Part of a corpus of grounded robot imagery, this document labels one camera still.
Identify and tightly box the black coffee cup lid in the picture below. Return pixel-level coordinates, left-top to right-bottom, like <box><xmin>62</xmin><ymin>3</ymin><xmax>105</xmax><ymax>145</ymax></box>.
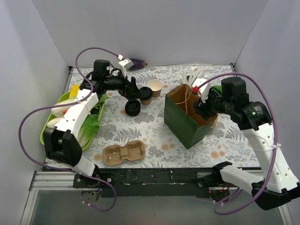
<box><xmin>139</xmin><ymin>87</ymin><xmax>153</xmax><ymax>101</ymax></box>

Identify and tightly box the dark green paper bag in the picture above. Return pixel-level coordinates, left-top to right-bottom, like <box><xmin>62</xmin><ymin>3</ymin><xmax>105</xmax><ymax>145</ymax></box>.
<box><xmin>164</xmin><ymin>84</ymin><xmax>218</xmax><ymax>149</ymax></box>

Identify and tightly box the brown cardboard cup carrier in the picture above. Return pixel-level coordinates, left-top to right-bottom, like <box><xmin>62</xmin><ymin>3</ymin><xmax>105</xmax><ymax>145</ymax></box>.
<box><xmin>210</xmin><ymin>118</ymin><xmax>218</xmax><ymax>129</ymax></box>

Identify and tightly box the brown paper coffee cup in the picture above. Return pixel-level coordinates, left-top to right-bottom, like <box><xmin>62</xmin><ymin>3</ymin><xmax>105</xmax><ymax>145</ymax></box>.
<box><xmin>140</xmin><ymin>98</ymin><xmax>152</xmax><ymax>105</ymax></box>

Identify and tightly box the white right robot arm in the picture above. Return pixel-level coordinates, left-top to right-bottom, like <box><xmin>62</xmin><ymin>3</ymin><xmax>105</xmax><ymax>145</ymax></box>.
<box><xmin>192</xmin><ymin>77</ymin><xmax>300</xmax><ymax>210</ymax></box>

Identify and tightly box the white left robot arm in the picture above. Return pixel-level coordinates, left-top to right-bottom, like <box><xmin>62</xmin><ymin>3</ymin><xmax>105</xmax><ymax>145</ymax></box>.
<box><xmin>43</xmin><ymin>59</ymin><xmax>143</xmax><ymax>188</ymax></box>

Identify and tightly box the green bok choy toy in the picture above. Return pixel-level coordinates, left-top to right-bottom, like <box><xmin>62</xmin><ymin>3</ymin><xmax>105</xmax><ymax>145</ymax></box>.
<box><xmin>212</xmin><ymin>86</ymin><xmax>222</xmax><ymax>95</ymax></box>

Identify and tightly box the yellow corn toy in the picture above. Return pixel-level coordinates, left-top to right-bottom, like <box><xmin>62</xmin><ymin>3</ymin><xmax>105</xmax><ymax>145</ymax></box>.
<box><xmin>69</xmin><ymin>84</ymin><xmax>79</xmax><ymax>98</ymax></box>

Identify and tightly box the purple eggplant toy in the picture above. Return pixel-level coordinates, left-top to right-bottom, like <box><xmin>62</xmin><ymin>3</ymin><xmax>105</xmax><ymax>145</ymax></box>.
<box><xmin>129</xmin><ymin>59</ymin><xmax>148</xmax><ymax>71</ymax></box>

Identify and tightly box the black lid stack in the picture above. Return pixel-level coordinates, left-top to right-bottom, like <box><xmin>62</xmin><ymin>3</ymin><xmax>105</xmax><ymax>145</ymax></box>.
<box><xmin>125</xmin><ymin>100</ymin><xmax>141</xmax><ymax>117</ymax></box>

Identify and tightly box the green plastic vegetable tray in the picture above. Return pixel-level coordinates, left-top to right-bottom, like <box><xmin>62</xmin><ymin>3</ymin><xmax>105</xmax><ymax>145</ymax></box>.
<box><xmin>41</xmin><ymin>90</ymin><xmax>107</xmax><ymax>151</ymax></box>

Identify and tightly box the green leafy lettuce toy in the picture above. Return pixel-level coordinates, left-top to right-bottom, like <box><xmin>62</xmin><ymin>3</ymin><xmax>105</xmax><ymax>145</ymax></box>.
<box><xmin>77</xmin><ymin>115</ymin><xmax>99</xmax><ymax>148</ymax></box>

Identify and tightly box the large napa cabbage toy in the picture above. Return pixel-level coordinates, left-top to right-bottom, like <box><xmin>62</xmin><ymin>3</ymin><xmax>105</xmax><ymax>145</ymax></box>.
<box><xmin>51</xmin><ymin>97</ymin><xmax>77</xmax><ymax>117</ymax></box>

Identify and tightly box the floral patterned table mat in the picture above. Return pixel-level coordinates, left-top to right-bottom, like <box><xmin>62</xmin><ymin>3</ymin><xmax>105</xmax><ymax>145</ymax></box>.
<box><xmin>46</xmin><ymin>65</ymin><xmax>263</xmax><ymax>169</ymax></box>

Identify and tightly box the white daikon radish toy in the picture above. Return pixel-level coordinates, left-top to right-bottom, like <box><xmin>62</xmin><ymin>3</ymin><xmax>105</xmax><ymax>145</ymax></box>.
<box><xmin>46</xmin><ymin>117</ymin><xmax>63</xmax><ymax>128</ymax></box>

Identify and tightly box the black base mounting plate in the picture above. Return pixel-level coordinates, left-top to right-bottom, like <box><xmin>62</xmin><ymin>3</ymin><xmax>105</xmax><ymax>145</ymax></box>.
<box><xmin>73</xmin><ymin>168</ymin><xmax>235</xmax><ymax>198</ymax></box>

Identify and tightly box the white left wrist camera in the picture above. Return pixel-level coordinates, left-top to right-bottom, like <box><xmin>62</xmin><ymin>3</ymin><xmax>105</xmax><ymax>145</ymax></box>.
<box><xmin>118</xmin><ymin>58</ymin><xmax>133</xmax><ymax>77</ymax></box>

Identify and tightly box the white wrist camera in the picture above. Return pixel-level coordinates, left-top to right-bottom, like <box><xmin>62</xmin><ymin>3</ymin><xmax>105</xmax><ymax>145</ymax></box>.
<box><xmin>192</xmin><ymin>78</ymin><xmax>211</xmax><ymax>103</ymax></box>
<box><xmin>118</xmin><ymin>58</ymin><xmax>133</xmax><ymax>77</ymax></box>

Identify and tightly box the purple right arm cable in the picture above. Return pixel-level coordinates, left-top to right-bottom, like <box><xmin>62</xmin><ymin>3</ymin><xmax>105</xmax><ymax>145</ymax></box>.
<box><xmin>199</xmin><ymin>72</ymin><xmax>279</xmax><ymax>215</ymax></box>

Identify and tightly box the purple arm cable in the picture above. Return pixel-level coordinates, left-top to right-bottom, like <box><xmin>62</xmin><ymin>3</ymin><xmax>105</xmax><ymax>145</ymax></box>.
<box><xmin>199</xmin><ymin>72</ymin><xmax>279</xmax><ymax>215</ymax></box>
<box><xmin>18</xmin><ymin>46</ymin><xmax>124</xmax><ymax>211</ymax></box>

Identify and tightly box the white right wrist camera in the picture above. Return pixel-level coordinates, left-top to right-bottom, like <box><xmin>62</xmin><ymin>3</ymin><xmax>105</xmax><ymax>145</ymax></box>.
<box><xmin>192</xmin><ymin>78</ymin><xmax>211</xmax><ymax>103</ymax></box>

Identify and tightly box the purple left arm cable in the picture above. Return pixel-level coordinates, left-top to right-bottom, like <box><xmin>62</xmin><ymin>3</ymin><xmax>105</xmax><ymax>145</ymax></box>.
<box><xmin>18</xmin><ymin>46</ymin><xmax>124</xmax><ymax>211</ymax></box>

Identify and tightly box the aluminium frame rail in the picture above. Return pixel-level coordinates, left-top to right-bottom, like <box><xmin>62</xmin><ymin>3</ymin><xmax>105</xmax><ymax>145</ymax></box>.
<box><xmin>30</xmin><ymin>171</ymin><xmax>78</xmax><ymax>191</ymax></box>

